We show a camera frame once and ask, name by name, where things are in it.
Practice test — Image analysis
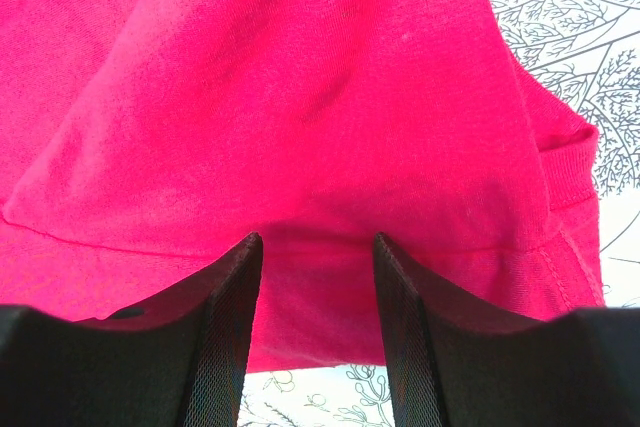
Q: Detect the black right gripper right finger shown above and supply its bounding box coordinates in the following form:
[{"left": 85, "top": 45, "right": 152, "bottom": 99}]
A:
[{"left": 373, "top": 234, "right": 639, "bottom": 427}]

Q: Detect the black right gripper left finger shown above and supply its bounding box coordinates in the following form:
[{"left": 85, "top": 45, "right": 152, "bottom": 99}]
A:
[{"left": 1, "top": 233, "right": 263, "bottom": 427}]

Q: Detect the crimson red t shirt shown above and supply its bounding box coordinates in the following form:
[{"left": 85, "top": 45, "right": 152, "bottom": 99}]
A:
[{"left": 1, "top": 0, "right": 604, "bottom": 372}]

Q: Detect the floral patterned table mat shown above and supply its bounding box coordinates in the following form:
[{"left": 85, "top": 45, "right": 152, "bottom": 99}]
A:
[{"left": 239, "top": 0, "right": 639, "bottom": 426}]

